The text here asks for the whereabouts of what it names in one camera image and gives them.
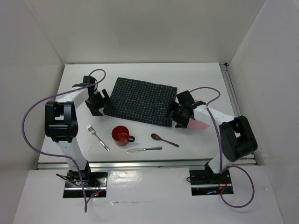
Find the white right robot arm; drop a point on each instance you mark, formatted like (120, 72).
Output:
(234, 134)

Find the aluminium front rail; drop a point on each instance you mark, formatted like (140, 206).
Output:
(249, 160)

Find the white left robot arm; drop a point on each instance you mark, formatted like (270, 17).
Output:
(61, 123)

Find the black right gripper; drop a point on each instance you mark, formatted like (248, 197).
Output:
(181, 123)

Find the silver fork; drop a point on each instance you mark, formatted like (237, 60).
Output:
(93, 132)

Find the aluminium rail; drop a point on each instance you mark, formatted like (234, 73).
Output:
(249, 160)
(230, 89)

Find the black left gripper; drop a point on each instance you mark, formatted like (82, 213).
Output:
(105, 100)

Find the brown wooden spoon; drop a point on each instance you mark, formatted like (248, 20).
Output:
(157, 137)

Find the red enamel mug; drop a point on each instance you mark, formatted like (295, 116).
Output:
(121, 136)

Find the pink plastic plate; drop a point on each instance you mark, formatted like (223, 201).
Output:
(196, 124)

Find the aluminium right side rail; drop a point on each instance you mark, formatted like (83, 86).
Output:
(230, 89)

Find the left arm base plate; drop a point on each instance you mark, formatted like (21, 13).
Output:
(96, 186)

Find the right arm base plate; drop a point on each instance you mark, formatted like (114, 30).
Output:
(201, 185)

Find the silver table knife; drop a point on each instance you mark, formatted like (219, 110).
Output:
(135, 150)

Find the dark checked cloth placemat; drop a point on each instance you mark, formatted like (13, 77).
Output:
(140, 101)

